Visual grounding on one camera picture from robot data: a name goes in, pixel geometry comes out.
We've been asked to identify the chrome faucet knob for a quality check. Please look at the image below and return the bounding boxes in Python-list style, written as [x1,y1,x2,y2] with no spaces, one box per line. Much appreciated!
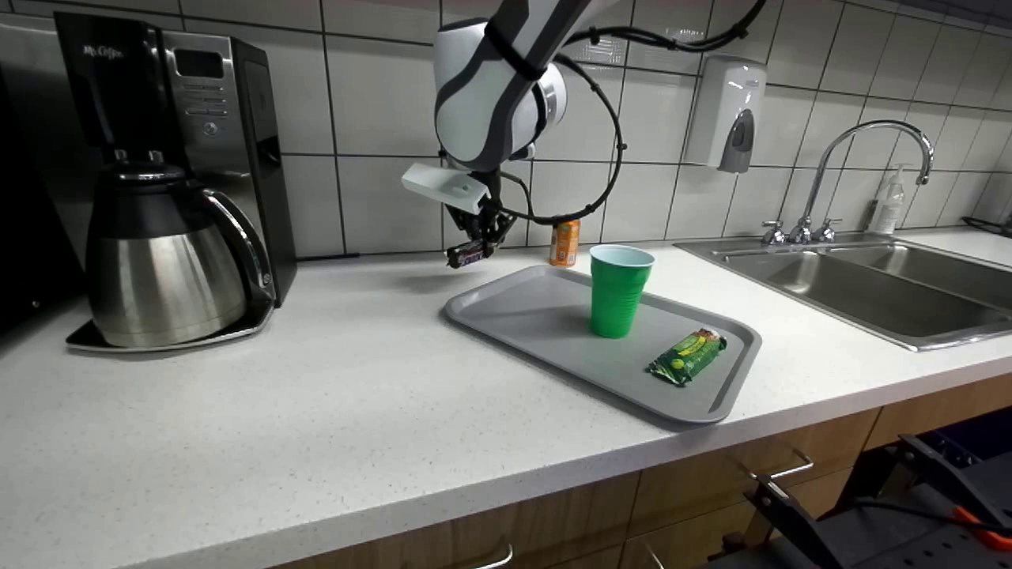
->
[760,217,797,249]

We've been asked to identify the black cart frame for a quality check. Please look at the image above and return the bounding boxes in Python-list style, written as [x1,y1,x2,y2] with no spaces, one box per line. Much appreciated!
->
[715,417,1012,569]

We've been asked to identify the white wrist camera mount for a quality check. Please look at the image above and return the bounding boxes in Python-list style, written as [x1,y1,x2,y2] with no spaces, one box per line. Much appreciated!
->
[397,158,500,222]

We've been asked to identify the chrome sink faucet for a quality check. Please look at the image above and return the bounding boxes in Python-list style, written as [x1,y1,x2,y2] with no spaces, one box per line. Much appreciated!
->
[791,117,938,247]

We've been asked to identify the clear dish soap bottle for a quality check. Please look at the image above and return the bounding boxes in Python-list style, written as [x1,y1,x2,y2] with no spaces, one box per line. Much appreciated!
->
[862,166,910,240]

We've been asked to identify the green plastic cup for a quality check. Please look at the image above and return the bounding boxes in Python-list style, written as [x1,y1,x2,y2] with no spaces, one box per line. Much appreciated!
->
[585,244,658,341]

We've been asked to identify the black coffee maker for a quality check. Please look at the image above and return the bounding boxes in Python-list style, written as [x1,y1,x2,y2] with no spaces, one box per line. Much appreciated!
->
[55,8,299,357]

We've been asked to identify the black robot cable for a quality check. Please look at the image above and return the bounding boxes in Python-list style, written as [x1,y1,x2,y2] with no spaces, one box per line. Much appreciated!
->
[491,0,771,231]

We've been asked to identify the orange soda can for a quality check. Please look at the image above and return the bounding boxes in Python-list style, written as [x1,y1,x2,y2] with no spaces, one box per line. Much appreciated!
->
[548,215,585,268]

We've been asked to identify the grey plastic tray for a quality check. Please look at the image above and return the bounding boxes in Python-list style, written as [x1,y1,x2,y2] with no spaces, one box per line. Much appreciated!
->
[441,262,764,428]

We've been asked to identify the green granola bar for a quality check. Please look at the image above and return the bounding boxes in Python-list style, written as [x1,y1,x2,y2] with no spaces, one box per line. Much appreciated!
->
[641,326,731,392]

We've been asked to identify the wooden lower cabinet drawers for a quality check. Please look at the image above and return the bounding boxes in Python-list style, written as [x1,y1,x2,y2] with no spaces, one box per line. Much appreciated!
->
[277,374,1012,569]

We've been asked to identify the white wall soap dispenser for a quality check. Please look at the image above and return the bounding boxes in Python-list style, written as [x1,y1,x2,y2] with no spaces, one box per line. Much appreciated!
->
[682,58,770,178]

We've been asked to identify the metal drawer handle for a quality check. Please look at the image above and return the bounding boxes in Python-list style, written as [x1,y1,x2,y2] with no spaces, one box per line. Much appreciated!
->
[736,450,819,485]
[460,543,519,569]

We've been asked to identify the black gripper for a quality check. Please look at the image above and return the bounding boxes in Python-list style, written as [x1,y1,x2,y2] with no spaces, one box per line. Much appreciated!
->
[452,193,523,265]

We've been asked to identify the black countertop appliance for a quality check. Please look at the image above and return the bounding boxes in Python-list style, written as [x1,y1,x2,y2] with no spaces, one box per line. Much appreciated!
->
[0,64,95,341]

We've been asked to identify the stainless steel sink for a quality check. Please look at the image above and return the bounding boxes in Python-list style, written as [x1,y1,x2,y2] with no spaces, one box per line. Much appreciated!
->
[677,231,1012,355]

